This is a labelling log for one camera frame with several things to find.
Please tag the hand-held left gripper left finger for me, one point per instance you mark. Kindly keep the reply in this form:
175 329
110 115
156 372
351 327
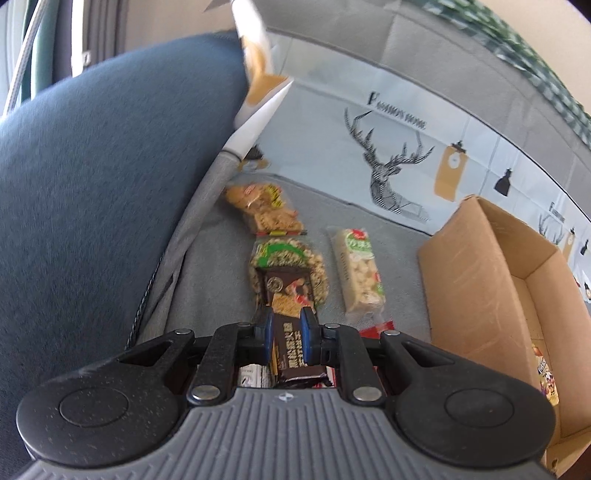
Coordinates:
267 334

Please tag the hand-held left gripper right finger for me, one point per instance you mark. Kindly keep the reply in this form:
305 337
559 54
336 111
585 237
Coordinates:
307 334

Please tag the dark brown snack packet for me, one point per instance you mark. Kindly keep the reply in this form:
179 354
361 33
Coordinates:
288 286

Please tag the red snack packet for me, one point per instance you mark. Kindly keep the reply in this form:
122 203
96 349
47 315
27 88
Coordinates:
376 330

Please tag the green peanut snack packet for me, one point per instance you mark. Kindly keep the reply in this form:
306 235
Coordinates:
286 251

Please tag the cardboard box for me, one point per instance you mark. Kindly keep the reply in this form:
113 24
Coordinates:
466 277

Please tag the white snack packet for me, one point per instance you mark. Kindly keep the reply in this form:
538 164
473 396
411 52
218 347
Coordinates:
251 376

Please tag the rice crisp bar packet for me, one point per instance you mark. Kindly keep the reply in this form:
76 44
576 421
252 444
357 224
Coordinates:
360 272

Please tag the grey fabric sofa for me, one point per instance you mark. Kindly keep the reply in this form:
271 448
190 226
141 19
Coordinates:
207 277

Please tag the brown cracker packet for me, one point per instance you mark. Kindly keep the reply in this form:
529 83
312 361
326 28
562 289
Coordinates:
263 207

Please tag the deer print cushion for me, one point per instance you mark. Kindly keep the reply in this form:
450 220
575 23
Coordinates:
323 138

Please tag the blue cushion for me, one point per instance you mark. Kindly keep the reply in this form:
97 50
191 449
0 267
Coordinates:
92 184

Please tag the colourful snack packet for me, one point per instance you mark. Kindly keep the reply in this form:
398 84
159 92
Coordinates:
545 374

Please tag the white orange printed pillow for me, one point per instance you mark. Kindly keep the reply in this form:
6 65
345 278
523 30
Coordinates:
254 55

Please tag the green checkered cloth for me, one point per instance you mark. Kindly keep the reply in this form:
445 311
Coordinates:
531 46

